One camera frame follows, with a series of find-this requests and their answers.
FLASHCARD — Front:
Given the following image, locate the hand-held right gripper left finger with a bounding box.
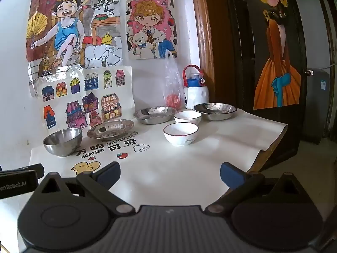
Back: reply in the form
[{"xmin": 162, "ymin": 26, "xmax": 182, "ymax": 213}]
[{"xmin": 35, "ymin": 161, "xmax": 136, "ymax": 215}]

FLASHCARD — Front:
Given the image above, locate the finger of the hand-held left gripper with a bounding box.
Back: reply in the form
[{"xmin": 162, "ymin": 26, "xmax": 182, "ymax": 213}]
[{"xmin": 16, "ymin": 163, "xmax": 45, "ymax": 181}]

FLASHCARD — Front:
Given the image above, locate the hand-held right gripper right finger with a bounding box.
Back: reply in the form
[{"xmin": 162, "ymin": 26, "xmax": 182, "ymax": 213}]
[{"xmin": 204, "ymin": 163, "xmax": 303, "ymax": 215}]

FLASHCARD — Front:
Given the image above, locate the red-rimmed white bowl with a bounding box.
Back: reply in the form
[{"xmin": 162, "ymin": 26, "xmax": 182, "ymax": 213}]
[{"xmin": 43, "ymin": 128, "xmax": 83, "ymax": 158}]

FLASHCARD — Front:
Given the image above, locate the stainless steel plate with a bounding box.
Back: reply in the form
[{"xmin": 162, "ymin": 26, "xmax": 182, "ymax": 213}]
[
  {"xmin": 87, "ymin": 119, "xmax": 135, "ymax": 141},
  {"xmin": 133, "ymin": 106, "xmax": 177, "ymax": 125},
  {"xmin": 192, "ymin": 103, "xmax": 238, "ymax": 121}
]

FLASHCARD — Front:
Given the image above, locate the white bowl red rim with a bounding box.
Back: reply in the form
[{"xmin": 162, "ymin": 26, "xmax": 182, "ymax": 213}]
[
  {"xmin": 163, "ymin": 123, "xmax": 199, "ymax": 147},
  {"xmin": 174, "ymin": 110, "xmax": 202, "ymax": 125}
]

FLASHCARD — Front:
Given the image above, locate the colourful houses drawing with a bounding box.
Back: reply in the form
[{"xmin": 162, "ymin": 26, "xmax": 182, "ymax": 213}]
[{"xmin": 35, "ymin": 65, "xmax": 135, "ymax": 130}]

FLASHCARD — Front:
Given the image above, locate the red round object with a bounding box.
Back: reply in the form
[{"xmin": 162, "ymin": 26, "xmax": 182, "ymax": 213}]
[{"xmin": 166, "ymin": 93, "xmax": 181, "ymax": 108}]

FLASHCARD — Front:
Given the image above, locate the grey appliance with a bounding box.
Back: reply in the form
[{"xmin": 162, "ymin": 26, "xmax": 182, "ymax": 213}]
[{"xmin": 300, "ymin": 69, "xmax": 331, "ymax": 144}]

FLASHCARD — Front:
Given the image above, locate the clear plastic bag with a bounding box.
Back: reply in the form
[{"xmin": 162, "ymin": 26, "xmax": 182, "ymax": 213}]
[{"xmin": 164, "ymin": 50, "xmax": 185, "ymax": 110}]

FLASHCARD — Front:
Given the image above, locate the dark door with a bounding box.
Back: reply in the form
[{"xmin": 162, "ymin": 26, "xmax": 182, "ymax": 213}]
[{"xmin": 224, "ymin": 0, "xmax": 307, "ymax": 169}]

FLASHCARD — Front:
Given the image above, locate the orange dress door painting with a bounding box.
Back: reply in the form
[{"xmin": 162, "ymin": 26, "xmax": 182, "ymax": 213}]
[{"xmin": 253, "ymin": 0, "xmax": 302, "ymax": 110}]

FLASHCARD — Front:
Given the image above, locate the white water bottle red handle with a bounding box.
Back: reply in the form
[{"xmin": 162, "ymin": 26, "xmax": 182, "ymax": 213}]
[{"xmin": 183, "ymin": 65, "xmax": 209, "ymax": 110}]

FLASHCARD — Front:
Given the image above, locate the brown wooden door frame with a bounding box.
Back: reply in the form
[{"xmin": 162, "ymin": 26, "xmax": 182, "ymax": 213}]
[{"xmin": 190, "ymin": 0, "xmax": 215, "ymax": 103}]

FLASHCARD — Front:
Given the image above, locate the laughing child wall poster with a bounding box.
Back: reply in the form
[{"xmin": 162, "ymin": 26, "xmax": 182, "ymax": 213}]
[{"xmin": 26, "ymin": 0, "xmax": 124, "ymax": 98}]

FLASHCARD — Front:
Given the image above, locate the teddy bear wall poster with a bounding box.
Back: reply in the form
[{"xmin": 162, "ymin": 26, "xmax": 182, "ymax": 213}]
[{"xmin": 127, "ymin": 0, "xmax": 178, "ymax": 61}]

